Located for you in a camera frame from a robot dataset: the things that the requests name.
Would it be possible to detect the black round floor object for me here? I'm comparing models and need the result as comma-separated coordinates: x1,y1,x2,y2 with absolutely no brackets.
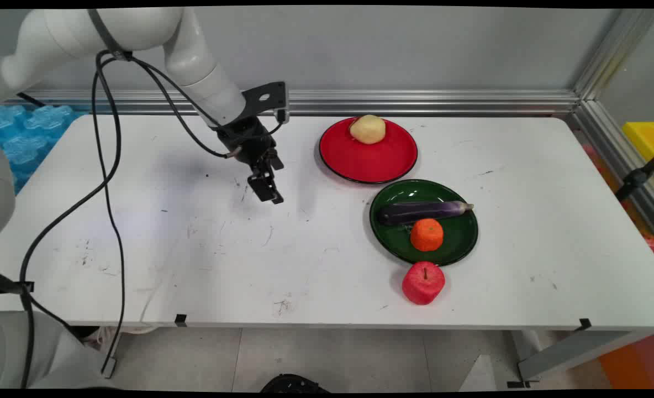
260,374,332,394

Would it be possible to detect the purple eggplant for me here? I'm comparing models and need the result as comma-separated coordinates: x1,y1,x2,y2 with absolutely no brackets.
377,201,475,226

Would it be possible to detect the orange mandarin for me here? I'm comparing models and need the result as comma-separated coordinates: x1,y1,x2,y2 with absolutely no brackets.
410,218,445,252

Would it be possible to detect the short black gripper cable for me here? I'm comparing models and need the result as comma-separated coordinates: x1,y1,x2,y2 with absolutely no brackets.
118,54,244,160

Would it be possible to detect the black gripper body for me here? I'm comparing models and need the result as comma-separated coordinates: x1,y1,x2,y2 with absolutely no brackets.
217,115,279,167

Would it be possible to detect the horizontal aluminium frame rail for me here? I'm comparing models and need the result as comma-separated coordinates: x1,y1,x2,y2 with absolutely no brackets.
1,88,583,117

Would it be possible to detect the angled aluminium frame rail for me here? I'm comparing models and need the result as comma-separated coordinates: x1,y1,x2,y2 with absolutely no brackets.
572,8,654,247

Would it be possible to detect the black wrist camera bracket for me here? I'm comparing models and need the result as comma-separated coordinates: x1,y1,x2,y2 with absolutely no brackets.
242,81,291,124

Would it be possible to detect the red apple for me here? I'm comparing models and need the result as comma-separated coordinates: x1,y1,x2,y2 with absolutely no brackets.
402,261,446,306

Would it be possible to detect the black cable strap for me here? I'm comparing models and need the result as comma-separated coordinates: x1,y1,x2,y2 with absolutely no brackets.
86,8,133,61

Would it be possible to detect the green plate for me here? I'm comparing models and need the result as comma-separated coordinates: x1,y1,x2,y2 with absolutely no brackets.
369,179,479,267

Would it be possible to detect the red plate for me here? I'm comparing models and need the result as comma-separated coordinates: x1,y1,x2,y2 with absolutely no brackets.
319,117,419,185

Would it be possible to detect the black stand pole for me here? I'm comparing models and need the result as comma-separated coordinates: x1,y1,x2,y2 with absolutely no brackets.
614,148,654,202

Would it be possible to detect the grey table leg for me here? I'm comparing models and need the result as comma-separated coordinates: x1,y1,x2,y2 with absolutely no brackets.
507,330,647,389

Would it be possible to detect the orange crate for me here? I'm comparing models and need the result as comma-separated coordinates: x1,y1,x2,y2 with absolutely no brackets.
598,332,654,390

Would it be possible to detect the yellow box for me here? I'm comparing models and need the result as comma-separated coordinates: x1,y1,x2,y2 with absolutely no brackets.
621,121,654,184

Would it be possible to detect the yellow potato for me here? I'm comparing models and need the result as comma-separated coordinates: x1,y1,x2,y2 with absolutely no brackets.
350,114,387,145

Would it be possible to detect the long black cable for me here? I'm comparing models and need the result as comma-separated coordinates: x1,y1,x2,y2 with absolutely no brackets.
92,51,126,378
19,53,123,389

